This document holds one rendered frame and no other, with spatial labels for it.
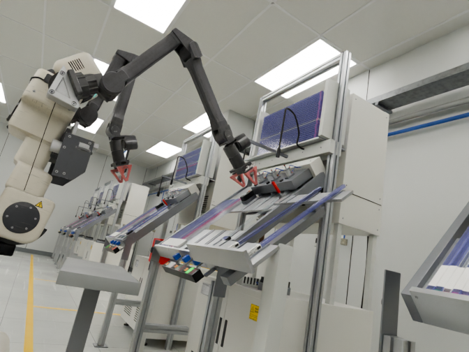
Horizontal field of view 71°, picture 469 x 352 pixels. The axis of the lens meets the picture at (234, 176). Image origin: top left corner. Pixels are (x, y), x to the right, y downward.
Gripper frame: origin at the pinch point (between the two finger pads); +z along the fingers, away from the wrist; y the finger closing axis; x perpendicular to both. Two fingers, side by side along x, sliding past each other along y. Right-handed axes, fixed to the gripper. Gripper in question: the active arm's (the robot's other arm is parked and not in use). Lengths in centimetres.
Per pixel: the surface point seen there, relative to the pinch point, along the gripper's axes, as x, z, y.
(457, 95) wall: -217, 43, 2
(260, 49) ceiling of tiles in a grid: -194, -77, 152
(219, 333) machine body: 39, 59, 27
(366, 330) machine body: -13, 92, -10
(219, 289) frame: 41.7, 21.5, -14.0
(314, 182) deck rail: -26.2, 15.7, -9.7
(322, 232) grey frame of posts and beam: -14.1, 35.4, -12.5
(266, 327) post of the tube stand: 42, 32, -35
